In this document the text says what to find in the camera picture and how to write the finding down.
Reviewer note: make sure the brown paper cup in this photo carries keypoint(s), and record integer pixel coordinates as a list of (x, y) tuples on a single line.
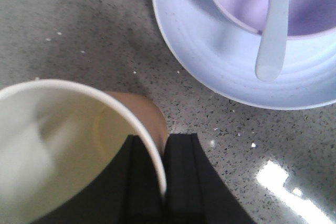
[(57, 136)]

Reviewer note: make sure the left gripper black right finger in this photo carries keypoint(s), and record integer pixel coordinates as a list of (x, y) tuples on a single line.
[(195, 192)]

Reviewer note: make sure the light blue plastic spoon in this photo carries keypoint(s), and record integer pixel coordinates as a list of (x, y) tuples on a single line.
[(272, 48)]

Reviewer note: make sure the purple plastic bowl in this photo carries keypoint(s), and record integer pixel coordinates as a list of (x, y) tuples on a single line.
[(307, 18)]

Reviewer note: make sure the light blue plastic plate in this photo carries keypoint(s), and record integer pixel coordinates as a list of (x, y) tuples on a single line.
[(222, 56)]

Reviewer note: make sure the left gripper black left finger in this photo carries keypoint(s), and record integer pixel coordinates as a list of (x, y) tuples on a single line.
[(126, 191)]

